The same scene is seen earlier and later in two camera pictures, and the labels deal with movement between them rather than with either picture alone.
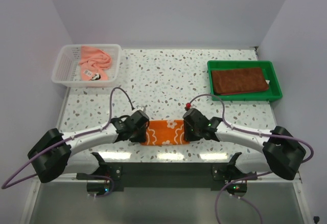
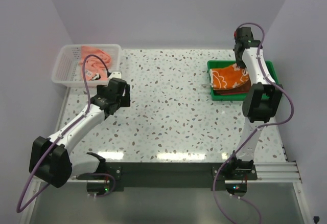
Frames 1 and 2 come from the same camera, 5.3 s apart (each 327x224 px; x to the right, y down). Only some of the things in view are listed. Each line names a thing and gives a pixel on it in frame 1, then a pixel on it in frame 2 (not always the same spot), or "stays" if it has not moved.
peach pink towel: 94,61 stays
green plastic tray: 274,91 stays
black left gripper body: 139,135 -> 124,101
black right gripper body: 192,133 -> 239,62
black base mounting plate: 170,175 stays
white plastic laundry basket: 67,70 stays
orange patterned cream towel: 165,132 -> 228,77
